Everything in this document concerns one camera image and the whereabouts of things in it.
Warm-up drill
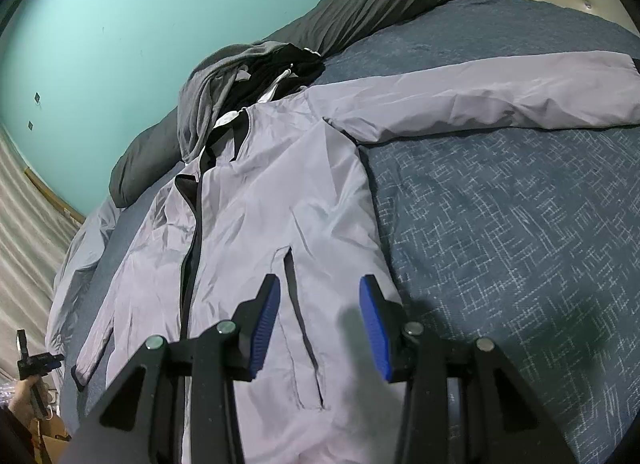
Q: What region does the light grey jacket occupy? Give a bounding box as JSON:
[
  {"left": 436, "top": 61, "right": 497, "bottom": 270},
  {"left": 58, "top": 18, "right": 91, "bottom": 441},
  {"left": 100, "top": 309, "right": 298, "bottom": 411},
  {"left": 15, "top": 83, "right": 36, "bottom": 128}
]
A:
[{"left": 72, "top": 50, "right": 640, "bottom": 464}]

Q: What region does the grey knit sweater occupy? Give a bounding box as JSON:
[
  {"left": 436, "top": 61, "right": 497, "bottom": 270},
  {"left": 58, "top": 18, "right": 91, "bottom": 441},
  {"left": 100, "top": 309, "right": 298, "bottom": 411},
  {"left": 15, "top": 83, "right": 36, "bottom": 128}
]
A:
[{"left": 177, "top": 41, "right": 296, "bottom": 165}]

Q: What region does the person's left forearm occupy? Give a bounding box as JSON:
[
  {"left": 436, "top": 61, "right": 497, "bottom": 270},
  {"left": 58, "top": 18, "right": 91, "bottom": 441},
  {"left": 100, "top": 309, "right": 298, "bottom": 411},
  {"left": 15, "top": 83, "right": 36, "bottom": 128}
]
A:
[{"left": 0, "top": 406, "right": 36, "bottom": 464}]

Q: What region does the wooden board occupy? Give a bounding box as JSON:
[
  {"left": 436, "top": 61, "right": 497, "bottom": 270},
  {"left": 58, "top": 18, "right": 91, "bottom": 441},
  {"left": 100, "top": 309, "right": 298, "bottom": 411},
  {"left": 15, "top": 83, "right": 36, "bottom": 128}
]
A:
[{"left": 22, "top": 166, "right": 88, "bottom": 225}]

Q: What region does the beige curtain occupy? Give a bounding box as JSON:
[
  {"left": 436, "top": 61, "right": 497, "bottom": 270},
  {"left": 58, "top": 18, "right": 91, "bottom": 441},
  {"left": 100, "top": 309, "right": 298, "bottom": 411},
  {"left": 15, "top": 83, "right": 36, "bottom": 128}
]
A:
[{"left": 0, "top": 126, "right": 83, "bottom": 380}]

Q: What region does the person's left hand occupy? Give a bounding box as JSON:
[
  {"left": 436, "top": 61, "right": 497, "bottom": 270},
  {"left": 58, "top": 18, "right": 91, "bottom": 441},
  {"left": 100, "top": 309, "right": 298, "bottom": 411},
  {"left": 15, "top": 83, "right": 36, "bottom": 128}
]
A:
[{"left": 10, "top": 378, "right": 51, "bottom": 425}]

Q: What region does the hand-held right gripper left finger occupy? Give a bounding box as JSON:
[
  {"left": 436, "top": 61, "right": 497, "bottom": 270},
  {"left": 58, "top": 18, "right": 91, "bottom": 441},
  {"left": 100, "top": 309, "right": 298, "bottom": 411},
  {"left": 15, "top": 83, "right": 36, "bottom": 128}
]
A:
[{"left": 67, "top": 274, "right": 281, "bottom": 464}]

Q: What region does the brown cardboard box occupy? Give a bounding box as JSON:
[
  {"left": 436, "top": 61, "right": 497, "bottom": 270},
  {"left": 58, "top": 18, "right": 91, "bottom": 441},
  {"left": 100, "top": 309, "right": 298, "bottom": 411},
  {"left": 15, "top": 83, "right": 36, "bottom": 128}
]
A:
[{"left": 30, "top": 416, "right": 72, "bottom": 464}]

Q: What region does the blue patterned bed sheet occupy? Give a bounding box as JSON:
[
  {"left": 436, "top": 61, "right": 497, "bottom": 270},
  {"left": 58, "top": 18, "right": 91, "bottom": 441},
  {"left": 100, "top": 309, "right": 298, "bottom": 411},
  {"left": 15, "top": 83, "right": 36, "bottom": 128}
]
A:
[{"left": 57, "top": 0, "right": 640, "bottom": 464}]

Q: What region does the dark grey long pillow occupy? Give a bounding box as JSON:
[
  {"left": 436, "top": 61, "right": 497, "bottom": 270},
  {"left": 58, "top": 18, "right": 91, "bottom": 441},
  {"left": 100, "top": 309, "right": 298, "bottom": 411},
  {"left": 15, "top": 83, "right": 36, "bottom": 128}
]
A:
[{"left": 110, "top": 0, "right": 466, "bottom": 208}]

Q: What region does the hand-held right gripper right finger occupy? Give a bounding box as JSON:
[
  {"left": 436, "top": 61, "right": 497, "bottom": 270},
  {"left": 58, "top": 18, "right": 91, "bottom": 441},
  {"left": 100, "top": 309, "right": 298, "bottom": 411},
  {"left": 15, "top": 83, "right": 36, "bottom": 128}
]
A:
[{"left": 359, "top": 275, "right": 576, "bottom": 464}]

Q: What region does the light grey blanket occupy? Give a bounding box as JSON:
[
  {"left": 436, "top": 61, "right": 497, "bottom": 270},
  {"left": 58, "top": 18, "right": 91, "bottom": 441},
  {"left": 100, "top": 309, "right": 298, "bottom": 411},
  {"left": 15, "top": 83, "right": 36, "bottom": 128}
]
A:
[{"left": 45, "top": 199, "right": 123, "bottom": 370}]

